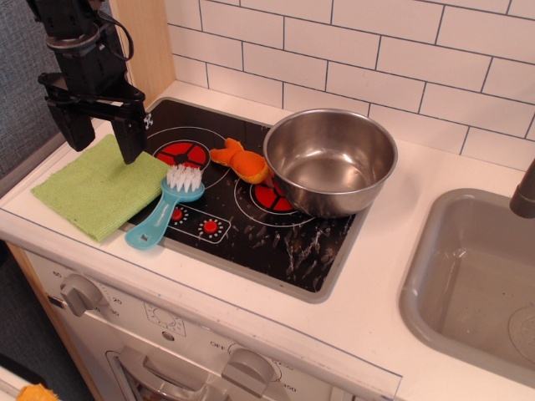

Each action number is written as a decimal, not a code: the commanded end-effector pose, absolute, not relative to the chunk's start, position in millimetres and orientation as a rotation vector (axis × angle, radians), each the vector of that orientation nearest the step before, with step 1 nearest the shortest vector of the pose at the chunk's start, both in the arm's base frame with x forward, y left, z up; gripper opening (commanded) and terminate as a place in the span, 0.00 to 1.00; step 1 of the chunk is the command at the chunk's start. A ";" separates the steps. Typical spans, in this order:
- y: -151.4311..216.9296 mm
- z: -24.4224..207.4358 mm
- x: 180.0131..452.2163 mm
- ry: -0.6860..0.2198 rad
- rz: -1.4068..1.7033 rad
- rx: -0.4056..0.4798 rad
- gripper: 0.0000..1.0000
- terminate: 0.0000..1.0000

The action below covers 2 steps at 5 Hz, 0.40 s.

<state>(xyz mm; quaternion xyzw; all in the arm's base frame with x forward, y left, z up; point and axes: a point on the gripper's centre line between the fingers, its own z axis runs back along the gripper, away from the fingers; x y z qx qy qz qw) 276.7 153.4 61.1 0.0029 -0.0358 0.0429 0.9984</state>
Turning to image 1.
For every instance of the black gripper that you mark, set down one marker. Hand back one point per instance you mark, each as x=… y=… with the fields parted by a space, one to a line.
x=92 y=83

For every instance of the stainless steel pot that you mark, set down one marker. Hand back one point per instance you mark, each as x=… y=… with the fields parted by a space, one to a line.
x=330 y=163

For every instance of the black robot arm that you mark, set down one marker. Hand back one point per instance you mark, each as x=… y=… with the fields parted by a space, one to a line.
x=70 y=9

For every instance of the green cloth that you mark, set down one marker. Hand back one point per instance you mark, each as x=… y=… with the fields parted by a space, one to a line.
x=98 y=192

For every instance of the wooden side panel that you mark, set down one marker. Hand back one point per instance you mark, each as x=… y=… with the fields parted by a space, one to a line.
x=152 y=68

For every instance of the blue dish brush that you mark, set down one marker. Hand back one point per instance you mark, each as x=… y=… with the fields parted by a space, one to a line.
x=182 y=184

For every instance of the orange plush toy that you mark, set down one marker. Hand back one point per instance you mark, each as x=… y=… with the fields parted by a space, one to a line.
x=247 y=165

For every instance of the black toy stovetop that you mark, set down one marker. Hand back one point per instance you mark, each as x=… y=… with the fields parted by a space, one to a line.
x=248 y=230

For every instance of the grey left oven knob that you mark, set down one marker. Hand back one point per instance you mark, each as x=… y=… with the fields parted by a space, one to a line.
x=80 y=294

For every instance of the grey oven knob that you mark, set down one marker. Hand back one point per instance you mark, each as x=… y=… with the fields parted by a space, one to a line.
x=80 y=294
x=249 y=371

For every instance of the white toy oven front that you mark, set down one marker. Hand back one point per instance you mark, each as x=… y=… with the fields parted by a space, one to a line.
x=130 y=349

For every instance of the orange object at corner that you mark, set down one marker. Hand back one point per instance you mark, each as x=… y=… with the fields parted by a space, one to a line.
x=36 y=392

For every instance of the grey right oven knob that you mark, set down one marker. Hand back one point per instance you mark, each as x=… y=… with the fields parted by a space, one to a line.
x=249 y=371

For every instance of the grey sink basin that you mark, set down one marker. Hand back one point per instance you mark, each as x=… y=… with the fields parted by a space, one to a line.
x=469 y=292

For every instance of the grey faucet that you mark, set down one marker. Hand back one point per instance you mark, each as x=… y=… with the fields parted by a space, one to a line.
x=522 y=202

